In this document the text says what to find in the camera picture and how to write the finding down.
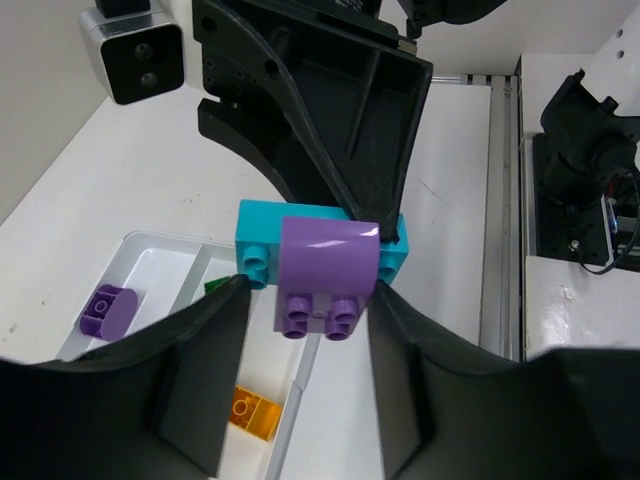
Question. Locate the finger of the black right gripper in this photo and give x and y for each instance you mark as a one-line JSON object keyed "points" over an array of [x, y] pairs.
{"points": [[244, 134], [361, 96]]}

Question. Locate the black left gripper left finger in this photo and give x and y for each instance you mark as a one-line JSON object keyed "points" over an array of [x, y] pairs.
{"points": [[154, 405]]}

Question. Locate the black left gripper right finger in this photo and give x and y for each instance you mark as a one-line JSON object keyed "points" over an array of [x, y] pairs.
{"points": [[448, 409]]}

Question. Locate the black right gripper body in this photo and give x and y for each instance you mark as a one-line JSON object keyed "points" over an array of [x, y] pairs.
{"points": [[262, 88]]}

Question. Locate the yellow lego brick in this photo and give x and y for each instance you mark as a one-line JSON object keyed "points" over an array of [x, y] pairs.
{"points": [[254, 413]]}

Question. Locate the teal lego brick front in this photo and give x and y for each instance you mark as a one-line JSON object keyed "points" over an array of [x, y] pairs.
{"points": [[258, 233]]}

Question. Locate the purple lego brick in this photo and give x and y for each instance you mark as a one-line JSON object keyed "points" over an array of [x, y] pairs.
{"points": [[327, 271], [109, 313]]}

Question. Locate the green lego brick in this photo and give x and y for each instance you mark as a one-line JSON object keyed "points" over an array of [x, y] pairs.
{"points": [[212, 285]]}

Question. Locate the purple lego brick front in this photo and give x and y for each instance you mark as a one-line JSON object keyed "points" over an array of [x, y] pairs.
{"points": [[327, 271]]}

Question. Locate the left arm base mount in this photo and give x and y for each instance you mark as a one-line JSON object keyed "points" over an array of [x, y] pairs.
{"points": [[583, 147]]}

